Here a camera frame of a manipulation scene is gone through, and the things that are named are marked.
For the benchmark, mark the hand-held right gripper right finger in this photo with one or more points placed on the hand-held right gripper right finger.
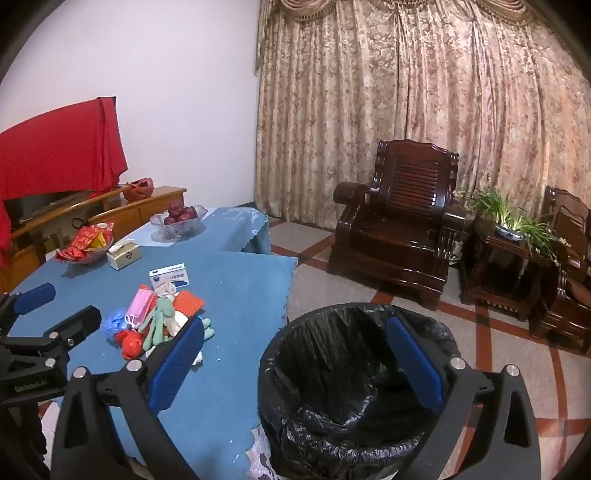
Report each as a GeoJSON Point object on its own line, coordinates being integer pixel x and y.
{"type": "Point", "coordinates": [415, 360]}

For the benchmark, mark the blue felt tablecloth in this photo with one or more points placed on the blue felt tablecloth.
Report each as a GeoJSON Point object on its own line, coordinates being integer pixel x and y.
{"type": "Point", "coordinates": [231, 300]}

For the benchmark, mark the red apple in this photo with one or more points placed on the red apple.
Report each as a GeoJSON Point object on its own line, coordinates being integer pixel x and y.
{"type": "Point", "coordinates": [188, 213]}
{"type": "Point", "coordinates": [175, 208]}
{"type": "Point", "coordinates": [170, 220]}

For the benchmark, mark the glass fruit bowl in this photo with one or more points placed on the glass fruit bowl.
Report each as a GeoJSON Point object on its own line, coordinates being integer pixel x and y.
{"type": "Point", "coordinates": [180, 229]}

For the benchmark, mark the dark wooden armchair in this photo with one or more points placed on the dark wooden armchair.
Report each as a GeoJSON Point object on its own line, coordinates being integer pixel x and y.
{"type": "Point", "coordinates": [397, 230]}
{"type": "Point", "coordinates": [568, 295]}

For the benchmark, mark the green plant blue white pot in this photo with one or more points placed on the green plant blue white pot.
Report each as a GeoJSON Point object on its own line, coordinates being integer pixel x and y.
{"type": "Point", "coordinates": [508, 230]}

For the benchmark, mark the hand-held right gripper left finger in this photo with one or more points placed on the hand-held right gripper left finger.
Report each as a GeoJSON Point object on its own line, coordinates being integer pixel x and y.
{"type": "Point", "coordinates": [178, 360]}

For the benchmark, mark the blue plastic bag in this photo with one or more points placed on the blue plastic bag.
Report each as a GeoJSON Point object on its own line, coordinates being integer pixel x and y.
{"type": "Point", "coordinates": [113, 323]}

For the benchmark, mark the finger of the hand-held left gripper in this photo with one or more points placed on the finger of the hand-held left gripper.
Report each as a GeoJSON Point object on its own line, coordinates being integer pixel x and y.
{"type": "Point", "coordinates": [34, 295]}
{"type": "Point", "coordinates": [78, 323]}

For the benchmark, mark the pink face mask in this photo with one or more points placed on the pink face mask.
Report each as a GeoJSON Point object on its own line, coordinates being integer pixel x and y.
{"type": "Point", "coordinates": [142, 304]}

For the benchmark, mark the red cloth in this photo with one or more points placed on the red cloth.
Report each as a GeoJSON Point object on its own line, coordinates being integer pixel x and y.
{"type": "Point", "coordinates": [55, 152]}

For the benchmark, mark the pile of red candy packets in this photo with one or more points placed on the pile of red candy packets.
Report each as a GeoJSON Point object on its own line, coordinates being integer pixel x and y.
{"type": "Point", "coordinates": [87, 235]}

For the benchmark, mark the light blue patterned tablecloth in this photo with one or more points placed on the light blue patterned tablecloth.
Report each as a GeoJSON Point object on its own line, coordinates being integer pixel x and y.
{"type": "Point", "coordinates": [231, 226]}

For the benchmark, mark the gold green tissue box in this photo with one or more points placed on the gold green tissue box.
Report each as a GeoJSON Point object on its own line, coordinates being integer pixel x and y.
{"type": "Point", "coordinates": [123, 254]}

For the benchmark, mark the black lined waste bin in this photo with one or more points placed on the black lined waste bin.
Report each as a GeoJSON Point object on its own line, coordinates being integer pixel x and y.
{"type": "Point", "coordinates": [332, 360]}

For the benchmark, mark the dark wooden side table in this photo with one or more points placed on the dark wooden side table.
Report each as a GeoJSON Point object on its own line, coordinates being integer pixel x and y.
{"type": "Point", "coordinates": [498, 272]}

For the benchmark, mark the beige floral curtain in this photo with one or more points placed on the beige floral curtain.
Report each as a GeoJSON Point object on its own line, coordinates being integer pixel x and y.
{"type": "Point", "coordinates": [369, 92]}

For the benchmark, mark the white and blue box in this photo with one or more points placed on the white and blue box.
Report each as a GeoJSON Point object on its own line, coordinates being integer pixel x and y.
{"type": "Point", "coordinates": [168, 273]}

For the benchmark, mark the floral table underlay cloth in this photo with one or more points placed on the floral table underlay cloth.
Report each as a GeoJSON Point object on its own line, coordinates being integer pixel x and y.
{"type": "Point", "coordinates": [258, 457]}

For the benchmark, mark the green rubber glove cream cuff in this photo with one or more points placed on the green rubber glove cream cuff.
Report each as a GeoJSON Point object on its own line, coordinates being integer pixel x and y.
{"type": "Point", "coordinates": [159, 318]}

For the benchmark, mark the red plastic bag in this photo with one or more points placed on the red plastic bag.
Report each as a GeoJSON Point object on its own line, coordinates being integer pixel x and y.
{"type": "Point", "coordinates": [130, 345]}

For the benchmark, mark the red bag with dark contents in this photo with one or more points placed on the red bag with dark contents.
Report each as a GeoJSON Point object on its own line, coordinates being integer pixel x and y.
{"type": "Point", "coordinates": [138, 188]}

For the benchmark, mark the wooden television cabinet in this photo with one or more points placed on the wooden television cabinet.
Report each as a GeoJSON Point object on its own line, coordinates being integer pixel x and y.
{"type": "Point", "coordinates": [129, 214]}

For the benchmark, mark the black television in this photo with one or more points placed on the black television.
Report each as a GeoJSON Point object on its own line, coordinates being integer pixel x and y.
{"type": "Point", "coordinates": [41, 203]}

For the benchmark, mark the orange red textured pad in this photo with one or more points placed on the orange red textured pad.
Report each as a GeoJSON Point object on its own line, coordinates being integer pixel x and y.
{"type": "Point", "coordinates": [188, 302]}

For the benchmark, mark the glass candy dish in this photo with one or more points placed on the glass candy dish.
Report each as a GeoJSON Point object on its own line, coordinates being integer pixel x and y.
{"type": "Point", "coordinates": [87, 260]}

